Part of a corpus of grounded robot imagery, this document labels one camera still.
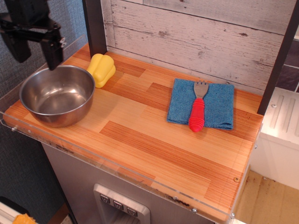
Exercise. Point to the blue folded cloth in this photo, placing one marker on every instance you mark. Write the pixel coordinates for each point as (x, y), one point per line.
(219, 104)

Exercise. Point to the white toy sink unit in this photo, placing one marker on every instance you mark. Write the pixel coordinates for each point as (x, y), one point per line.
(276, 151)

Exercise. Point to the orange object bottom left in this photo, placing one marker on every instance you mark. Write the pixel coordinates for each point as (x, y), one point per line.
(23, 219)

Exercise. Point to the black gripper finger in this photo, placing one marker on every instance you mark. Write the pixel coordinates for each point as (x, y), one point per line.
(18, 47)
(53, 52)

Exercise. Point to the dark shelf post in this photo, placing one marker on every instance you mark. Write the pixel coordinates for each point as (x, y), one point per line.
(95, 26)
(280, 60)

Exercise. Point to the red-handled metal fork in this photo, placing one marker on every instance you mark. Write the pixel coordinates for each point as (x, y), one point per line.
(197, 117)

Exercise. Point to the silver dispenser button panel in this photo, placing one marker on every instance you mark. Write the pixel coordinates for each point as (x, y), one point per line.
(115, 208)

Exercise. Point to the grey toy fridge cabinet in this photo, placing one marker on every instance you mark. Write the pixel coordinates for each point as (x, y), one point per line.
(78, 178)

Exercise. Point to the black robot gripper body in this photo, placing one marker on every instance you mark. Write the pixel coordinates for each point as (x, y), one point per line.
(22, 16)

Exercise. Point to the dark left shelf post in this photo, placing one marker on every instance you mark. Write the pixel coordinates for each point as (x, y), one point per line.
(95, 26)

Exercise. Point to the yellow toy bell pepper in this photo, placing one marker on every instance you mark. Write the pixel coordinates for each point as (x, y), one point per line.
(101, 68)

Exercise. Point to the clear acrylic table guard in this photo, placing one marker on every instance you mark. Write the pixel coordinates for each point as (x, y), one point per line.
(164, 166)

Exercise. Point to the stainless steel pot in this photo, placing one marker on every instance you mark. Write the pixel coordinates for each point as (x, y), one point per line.
(59, 97)

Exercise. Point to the dark right shelf post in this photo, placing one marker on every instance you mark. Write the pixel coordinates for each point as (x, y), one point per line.
(280, 60)

